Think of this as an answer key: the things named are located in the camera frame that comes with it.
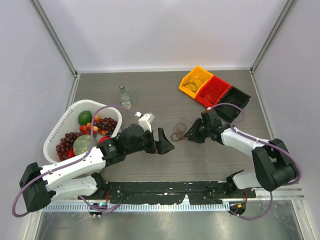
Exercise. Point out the white fruit basket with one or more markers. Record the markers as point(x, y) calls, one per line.
point(69, 123)

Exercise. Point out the red apple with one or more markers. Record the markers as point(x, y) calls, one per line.
point(103, 139)

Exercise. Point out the red plastic bin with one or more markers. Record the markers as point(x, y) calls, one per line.
point(212, 91)

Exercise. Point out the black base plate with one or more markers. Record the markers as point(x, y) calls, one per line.
point(169, 192)

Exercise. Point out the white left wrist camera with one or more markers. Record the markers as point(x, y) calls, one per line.
point(145, 120)

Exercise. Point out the green lime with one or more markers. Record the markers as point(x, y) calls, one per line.
point(84, 117)

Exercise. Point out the green melon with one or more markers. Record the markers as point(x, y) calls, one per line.
point(81, 144)

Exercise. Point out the yellow plastic bin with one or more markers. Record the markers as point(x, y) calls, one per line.
point(192, 83)

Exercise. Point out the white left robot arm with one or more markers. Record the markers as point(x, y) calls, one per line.
point(40, 184)

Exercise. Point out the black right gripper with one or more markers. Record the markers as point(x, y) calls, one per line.
point(192, 134)

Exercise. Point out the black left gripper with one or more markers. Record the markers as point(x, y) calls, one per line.
point(166, 145)

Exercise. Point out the clear glass bottle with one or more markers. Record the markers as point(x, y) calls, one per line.
point(125, 97)

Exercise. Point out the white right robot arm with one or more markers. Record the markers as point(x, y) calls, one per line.
point(273, 165)

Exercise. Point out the purple grape bunch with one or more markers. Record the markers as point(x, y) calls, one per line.
point(102, 127)

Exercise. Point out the black plastic bin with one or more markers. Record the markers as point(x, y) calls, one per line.
point(233, 96)

